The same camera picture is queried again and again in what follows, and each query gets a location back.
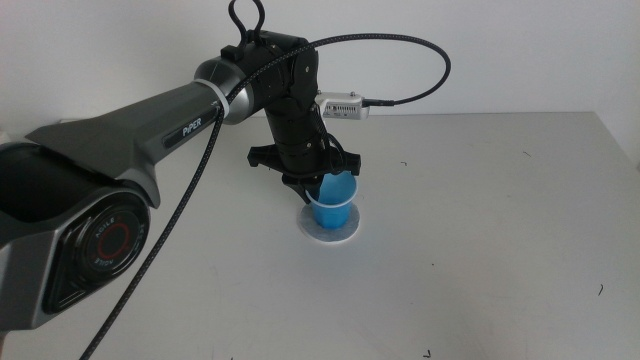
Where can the white zip tie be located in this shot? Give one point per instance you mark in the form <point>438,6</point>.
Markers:
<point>219,97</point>

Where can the round grey cup mat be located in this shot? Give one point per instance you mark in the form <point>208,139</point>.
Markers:
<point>350,230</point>

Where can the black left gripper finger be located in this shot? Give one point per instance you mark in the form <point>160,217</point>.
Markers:
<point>317,186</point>
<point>297,189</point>

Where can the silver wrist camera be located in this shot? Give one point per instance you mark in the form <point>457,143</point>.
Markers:
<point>345,107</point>

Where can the blue plastic cup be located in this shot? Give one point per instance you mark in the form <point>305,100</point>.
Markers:
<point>331,212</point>

